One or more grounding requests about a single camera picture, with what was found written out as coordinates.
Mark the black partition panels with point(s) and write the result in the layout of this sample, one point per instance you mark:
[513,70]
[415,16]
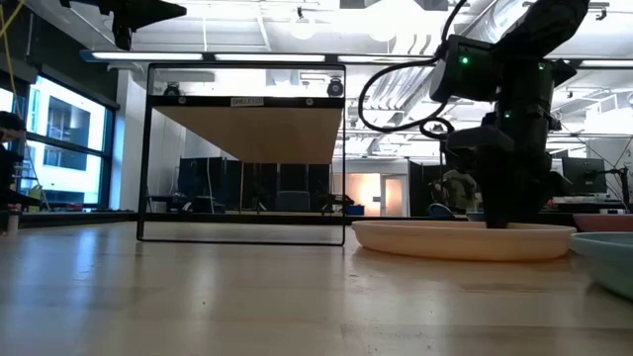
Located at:
[222,183]

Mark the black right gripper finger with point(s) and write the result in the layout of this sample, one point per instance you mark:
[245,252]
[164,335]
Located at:
[497,212]
[524,210]

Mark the black desk monitor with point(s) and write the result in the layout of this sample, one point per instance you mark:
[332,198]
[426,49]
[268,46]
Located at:
[583,175]

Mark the light blue-green plate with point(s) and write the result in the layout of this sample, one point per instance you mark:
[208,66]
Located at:
[608,262]

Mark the long ceiling light strip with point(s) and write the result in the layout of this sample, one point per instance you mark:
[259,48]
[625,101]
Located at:
[148,56]

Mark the black metal table frame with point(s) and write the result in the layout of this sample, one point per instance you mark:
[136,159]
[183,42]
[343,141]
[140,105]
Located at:
[247,217]

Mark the person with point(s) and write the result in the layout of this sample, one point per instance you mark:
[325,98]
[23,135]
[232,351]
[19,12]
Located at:
[7,168]
[460,190]

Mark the large window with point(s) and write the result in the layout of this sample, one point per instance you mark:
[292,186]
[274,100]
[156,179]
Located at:
[69,123]

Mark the black round dome fixture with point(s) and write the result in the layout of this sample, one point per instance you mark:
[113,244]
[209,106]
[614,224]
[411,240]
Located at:
[335,88]
[171,90]

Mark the white cup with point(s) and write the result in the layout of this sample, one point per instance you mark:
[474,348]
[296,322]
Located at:
[13,225]

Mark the wooden shelf with black frame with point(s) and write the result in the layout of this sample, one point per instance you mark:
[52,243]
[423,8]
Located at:
[247,133]

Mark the cream plate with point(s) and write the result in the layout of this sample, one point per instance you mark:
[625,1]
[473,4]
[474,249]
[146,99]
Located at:
[445,244]

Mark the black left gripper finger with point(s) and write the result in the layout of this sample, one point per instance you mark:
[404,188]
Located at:
[155,11]

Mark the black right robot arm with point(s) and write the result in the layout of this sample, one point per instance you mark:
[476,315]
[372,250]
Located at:
[529,89]

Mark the blue chair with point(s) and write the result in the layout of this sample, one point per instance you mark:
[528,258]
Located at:
[440,211]

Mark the glass door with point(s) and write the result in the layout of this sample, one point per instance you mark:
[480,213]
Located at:
[394,195]

